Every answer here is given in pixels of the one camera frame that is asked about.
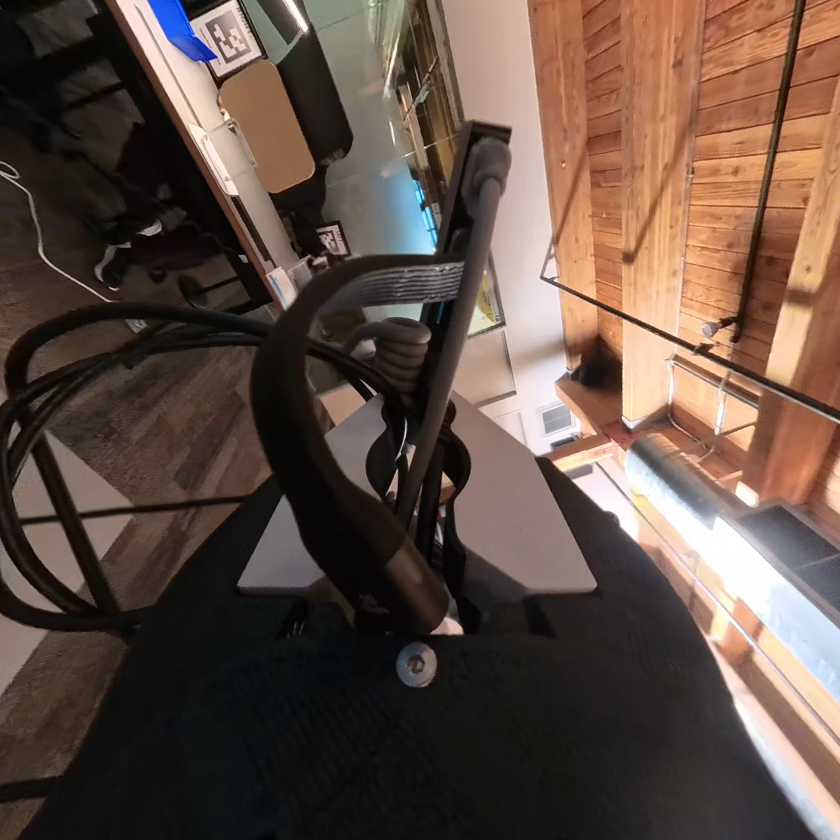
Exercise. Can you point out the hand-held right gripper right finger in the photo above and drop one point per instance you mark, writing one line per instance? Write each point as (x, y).
(518, 525)

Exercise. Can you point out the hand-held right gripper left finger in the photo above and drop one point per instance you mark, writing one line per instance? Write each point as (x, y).
(348, 453)

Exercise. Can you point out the black usb hub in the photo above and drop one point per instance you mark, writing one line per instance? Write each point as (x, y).
(456, 197)

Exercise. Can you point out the framed black white tag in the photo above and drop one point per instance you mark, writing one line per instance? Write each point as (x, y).
(229, 39)
(333, 239)

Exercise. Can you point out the black metal table leg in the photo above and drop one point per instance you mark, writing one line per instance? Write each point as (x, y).
(72, 525)

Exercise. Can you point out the brown rounded board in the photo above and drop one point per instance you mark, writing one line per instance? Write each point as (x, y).
(269, 124)

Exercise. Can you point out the black upholstered seat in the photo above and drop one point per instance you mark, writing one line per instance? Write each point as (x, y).
(315, 85)

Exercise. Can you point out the black pipe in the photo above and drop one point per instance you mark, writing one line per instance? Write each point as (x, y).
(774, 151)

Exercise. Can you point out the blue plastic bin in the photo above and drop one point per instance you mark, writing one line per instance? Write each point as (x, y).
(177, 29)

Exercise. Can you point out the white wall vent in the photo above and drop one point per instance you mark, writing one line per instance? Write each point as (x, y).
(558, 420)

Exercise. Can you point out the silver metal duct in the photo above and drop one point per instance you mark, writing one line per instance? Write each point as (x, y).
(676, 479)

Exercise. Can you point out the black metal rail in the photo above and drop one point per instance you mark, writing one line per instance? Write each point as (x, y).
(656, 331)

